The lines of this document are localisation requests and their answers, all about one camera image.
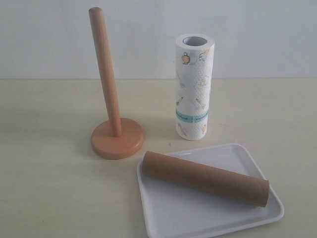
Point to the brown cardboard tube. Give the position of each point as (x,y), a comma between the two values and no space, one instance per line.
(205,178)

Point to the printed white paper towel roll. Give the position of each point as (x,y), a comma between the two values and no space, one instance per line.
(194,55)

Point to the wooden paper towel holder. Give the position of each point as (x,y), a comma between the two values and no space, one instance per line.
(116,138)

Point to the white rectangular plastic tray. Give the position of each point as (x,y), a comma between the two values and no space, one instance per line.
(175,211)

